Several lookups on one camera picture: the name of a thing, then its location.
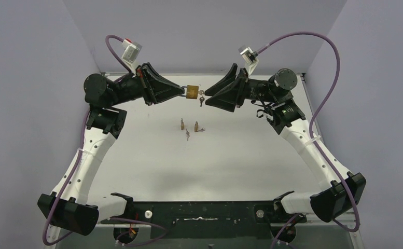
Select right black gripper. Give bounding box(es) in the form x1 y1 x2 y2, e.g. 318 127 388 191
204 64 277 112

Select brass padlock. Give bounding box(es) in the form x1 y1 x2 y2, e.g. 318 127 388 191
180 85 205 107
194 121 205 132
180 118 185 130

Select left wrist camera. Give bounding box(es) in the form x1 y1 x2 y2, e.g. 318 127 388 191
121 38 142 71

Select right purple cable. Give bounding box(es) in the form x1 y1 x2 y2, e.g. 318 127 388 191
256 31 361 249

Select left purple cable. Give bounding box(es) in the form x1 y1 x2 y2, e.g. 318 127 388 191
41 34 169 248

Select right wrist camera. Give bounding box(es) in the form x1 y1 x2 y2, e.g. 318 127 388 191
239 46 259 76

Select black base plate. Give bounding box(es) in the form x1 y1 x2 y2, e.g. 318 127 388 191
103 200 292 239

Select purple cable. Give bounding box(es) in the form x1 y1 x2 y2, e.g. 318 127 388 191
256 31 361 249
41 34 169 248

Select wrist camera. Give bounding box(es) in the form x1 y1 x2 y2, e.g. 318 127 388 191
121 38 142 71
239 46 259 76

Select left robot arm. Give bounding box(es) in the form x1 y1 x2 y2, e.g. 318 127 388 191
37 63 186 244

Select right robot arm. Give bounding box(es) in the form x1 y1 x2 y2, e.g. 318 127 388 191
204 64 366 223

